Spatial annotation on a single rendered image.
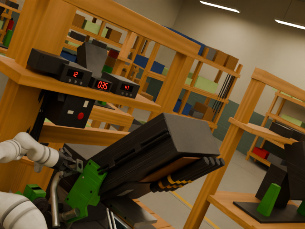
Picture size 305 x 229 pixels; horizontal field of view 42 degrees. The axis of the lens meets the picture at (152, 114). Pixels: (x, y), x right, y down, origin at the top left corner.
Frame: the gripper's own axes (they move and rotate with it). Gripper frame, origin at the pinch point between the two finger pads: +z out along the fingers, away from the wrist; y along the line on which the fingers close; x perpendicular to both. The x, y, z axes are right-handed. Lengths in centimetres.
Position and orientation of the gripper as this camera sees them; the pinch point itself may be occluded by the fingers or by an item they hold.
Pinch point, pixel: (73, 166)
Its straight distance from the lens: 172.9
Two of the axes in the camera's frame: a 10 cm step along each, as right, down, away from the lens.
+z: 4.7, 3.5, 8.1
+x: -8.8, 2.9, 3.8
